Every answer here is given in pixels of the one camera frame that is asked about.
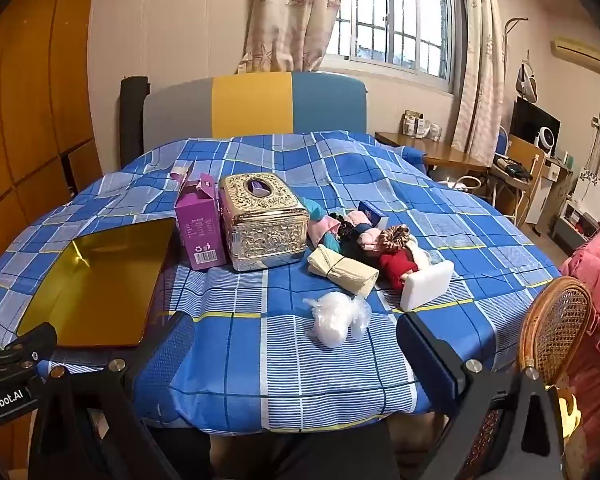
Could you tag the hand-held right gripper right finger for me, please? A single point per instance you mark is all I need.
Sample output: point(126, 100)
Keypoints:
point(425, 360)

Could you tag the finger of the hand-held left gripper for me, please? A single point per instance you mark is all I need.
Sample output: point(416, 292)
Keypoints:
point(35, 342)

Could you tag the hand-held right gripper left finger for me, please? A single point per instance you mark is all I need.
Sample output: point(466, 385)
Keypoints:
point(162, 360)

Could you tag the white sponge block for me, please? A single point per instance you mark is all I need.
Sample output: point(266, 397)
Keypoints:
point(425, 287)

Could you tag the gold metal tray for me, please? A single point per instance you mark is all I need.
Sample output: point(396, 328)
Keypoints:
point(95, 285)

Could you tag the clear plastic bag bundle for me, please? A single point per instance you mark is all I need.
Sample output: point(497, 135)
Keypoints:
point(332, 322)

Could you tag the white knit sock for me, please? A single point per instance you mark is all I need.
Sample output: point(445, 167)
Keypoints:
point(417, 257)

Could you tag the pink towel blue band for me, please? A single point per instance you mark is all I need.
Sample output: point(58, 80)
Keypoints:
point(371, 247)

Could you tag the beige cloth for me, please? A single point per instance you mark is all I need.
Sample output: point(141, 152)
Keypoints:
point(340, 267)

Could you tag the brown scrunchie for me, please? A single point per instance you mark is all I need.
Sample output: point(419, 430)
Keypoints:
point(395, 237)

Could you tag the black braided hairpiece with beads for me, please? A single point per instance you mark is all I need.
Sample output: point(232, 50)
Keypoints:
point(352, 251)

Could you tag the blue teddy bear pink shirt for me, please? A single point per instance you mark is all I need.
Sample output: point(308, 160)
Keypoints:
point(330, 242)

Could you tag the blue pocket tissue pack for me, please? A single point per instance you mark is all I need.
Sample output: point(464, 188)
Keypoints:
point(375, 212)

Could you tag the blue plaid bedsheet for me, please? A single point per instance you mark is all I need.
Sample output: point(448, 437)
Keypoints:
point(290, 385)

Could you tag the purple cardboard box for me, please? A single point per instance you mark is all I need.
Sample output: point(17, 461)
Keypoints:
point(200, 235)

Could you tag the rattan chair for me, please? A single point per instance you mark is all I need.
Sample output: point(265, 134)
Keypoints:
point(555, 325)

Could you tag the ornate silver tissue box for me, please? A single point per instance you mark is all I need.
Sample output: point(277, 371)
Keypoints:
point(265, 235)

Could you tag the white low cabinet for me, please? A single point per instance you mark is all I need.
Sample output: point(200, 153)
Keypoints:
point(575, 225)

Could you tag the wooden desk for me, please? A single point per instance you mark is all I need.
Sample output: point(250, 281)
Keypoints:
point(445, 152)

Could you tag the wooden chair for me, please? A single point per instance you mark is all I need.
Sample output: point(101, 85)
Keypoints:
point(527, 170)

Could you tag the small boxes on desk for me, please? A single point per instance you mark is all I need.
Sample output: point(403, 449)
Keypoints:
point(420, 125)

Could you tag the white desk fan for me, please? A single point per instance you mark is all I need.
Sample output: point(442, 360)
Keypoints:
point(546, 140)

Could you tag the wooden wardrobe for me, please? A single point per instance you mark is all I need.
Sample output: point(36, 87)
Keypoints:
point(30, 85)

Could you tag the black monitor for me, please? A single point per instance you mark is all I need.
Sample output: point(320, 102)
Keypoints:
point(530, 120)

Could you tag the floral beige curtain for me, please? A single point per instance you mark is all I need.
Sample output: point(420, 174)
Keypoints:
point(290, 15)
point(480, 75)

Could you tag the hanging handbag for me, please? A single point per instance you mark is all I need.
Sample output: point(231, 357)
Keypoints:
point(527, 85)

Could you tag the white air conditioner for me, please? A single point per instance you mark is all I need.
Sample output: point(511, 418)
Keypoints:
point(577, 52)

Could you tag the barred window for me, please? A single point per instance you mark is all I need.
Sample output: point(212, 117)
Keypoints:
point(395, 15)

